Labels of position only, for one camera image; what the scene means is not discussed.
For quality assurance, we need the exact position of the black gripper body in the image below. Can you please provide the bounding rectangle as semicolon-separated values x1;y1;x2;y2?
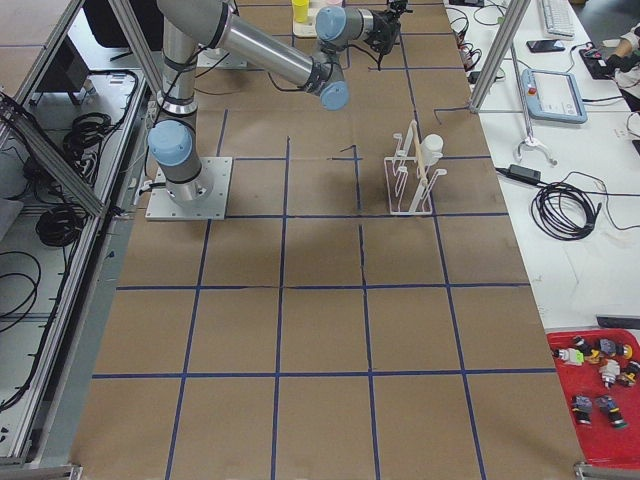
367;10;400;53

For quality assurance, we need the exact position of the pale green plastic cup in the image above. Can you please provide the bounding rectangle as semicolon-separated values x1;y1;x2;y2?
420;134;444;167

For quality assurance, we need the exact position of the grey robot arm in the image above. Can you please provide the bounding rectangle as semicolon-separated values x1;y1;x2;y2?
147;1;407;203

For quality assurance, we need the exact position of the yellow plastic cup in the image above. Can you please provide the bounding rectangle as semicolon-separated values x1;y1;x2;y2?
291;0;310;24

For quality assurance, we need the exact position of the black smartphone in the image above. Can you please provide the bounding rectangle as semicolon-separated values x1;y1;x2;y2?
526;39;565;54

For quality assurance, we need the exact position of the white keyboard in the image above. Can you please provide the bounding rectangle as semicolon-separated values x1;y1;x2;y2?
538;0;575;38

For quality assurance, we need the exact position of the blue teach pendant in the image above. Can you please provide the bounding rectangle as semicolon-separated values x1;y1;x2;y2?
521;69;587;124

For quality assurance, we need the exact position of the long metal reacher rod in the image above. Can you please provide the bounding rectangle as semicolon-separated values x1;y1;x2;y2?
510;44;557;166

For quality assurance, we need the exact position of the red parts tray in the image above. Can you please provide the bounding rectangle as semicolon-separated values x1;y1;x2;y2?
547;329;639;469

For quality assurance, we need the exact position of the aluminium frame post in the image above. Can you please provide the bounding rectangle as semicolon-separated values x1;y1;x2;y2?
469;0;530;113

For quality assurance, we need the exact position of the white wire cup rack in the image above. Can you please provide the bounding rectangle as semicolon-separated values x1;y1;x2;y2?
383;120;447;216

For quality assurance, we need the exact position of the coiled black cable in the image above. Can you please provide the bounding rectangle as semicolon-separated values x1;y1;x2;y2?
530;182;603;242

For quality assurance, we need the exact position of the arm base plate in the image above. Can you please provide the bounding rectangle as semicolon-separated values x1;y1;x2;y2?
146;157;233;221

